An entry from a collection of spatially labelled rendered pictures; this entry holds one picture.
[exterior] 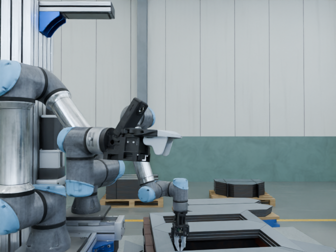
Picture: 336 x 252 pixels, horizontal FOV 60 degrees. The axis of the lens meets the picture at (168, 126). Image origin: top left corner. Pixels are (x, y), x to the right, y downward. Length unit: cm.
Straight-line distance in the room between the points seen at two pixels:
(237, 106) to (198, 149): 169
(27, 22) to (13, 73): 43
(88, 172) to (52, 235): 37
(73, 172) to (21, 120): 28
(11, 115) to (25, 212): 30
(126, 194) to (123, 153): 509
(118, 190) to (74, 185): 497
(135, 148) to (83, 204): 92
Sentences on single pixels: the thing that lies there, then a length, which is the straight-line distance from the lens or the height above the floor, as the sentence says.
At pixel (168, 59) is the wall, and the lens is 861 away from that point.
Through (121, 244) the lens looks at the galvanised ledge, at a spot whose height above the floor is 68.
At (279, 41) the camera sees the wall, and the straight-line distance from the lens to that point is 935.
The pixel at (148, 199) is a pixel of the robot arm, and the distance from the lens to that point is 136.
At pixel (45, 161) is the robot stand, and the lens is 138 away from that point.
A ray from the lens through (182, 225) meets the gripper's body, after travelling 147.
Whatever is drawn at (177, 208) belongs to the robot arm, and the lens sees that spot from 146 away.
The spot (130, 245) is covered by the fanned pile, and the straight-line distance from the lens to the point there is 205.
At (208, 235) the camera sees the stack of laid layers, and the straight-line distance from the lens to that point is 186.
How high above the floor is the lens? 146
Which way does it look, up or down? 1 degrees up
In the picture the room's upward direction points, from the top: straight up
